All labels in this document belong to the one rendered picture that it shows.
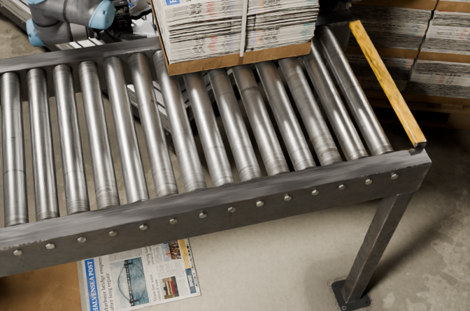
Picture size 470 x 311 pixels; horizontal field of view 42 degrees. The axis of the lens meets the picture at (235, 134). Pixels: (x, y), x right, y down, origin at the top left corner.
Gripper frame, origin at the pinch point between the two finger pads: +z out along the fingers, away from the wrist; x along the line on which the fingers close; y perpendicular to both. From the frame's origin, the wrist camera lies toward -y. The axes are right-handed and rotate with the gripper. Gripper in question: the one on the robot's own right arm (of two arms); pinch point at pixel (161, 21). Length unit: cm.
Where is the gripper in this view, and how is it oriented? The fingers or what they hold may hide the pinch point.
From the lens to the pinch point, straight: 172.6
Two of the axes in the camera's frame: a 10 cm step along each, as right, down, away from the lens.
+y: 0.4, -6.1, -7.9
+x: -2.5, -7.7, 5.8
